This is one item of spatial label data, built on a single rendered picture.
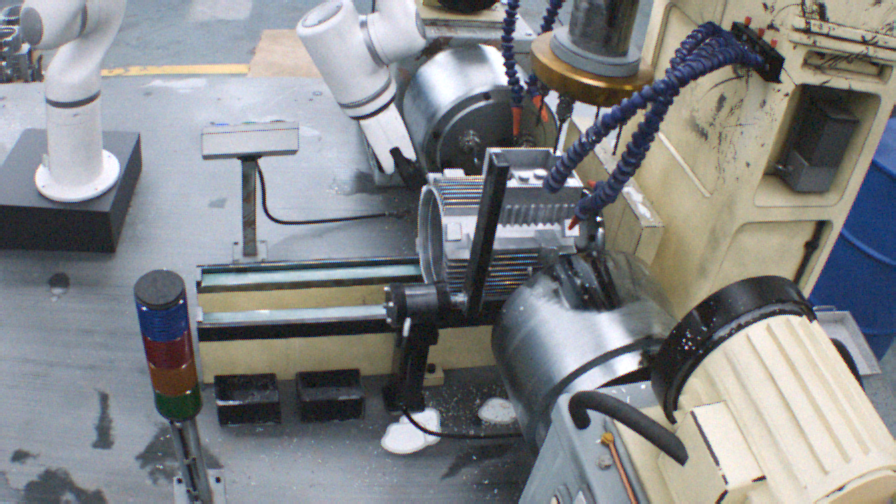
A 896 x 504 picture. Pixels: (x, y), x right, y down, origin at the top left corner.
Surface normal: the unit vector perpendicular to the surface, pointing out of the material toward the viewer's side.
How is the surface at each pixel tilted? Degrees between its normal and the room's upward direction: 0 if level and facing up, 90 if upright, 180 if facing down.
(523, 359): 73
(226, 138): 50
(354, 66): 93
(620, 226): 90
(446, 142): 90
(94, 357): 0
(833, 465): 22
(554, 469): 90
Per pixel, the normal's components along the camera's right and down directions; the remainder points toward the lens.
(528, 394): -0.93, -0.07
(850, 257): -0.71, 0.37
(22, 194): 0.18, -0.79
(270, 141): 0.27, 0.00
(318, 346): 0.23, 0.64
